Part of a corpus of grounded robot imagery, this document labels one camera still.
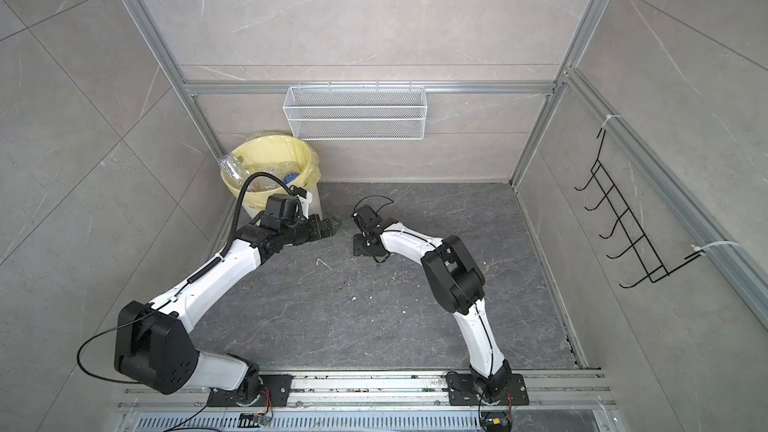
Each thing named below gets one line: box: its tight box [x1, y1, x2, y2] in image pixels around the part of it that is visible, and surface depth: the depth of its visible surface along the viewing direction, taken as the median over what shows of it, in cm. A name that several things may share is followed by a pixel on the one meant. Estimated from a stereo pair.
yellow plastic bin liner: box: [220, 134, 321, 209], surface depth 95 cm
